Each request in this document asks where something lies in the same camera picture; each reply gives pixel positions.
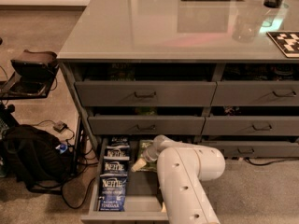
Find bottom right grey drawer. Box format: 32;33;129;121
202;141;299;158

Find black floor cables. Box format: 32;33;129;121
31;119;98;210

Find middle left grey drawer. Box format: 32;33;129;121
88;115;205;135

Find Sea Salt chip bag front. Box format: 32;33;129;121
161;202;166;213

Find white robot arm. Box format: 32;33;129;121
131;135;225;224

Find black backpack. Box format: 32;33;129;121
1;125;68;189

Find grey counter cabinet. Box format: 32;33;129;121
59;0;299;151

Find green jalapeno chip bag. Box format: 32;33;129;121
137;140;157;172

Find blue Kettle chip bag front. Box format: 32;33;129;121
99;174;127;212

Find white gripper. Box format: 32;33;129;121
131;146;160;172

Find open bottom left drawer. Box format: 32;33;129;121
81;137;168;224

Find grey drawer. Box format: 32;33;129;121
202;116;299;136
202;141;299;158
75;80;216;107
88;115;205;135
211;81;299;106

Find checkered marker board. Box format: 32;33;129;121
267;31;299;58

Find blue kettle chip bag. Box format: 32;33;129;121
99;174;127;212
103;158;129;175
105;146;130;160

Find blue Kettle chip bag rear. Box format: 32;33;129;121
105;146;130;160

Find middle right grey drawer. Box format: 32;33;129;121
202;116;299;136

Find top right grey drawer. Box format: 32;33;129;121
211;81;299;106

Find black power adapter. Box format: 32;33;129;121
53;121;67;133

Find top left grey drawer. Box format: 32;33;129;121
75;80;216;107

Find blue Kettle chip bag middle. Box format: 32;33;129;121
103;158;129;175

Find dark chip bag back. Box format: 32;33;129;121
110;136;129;147

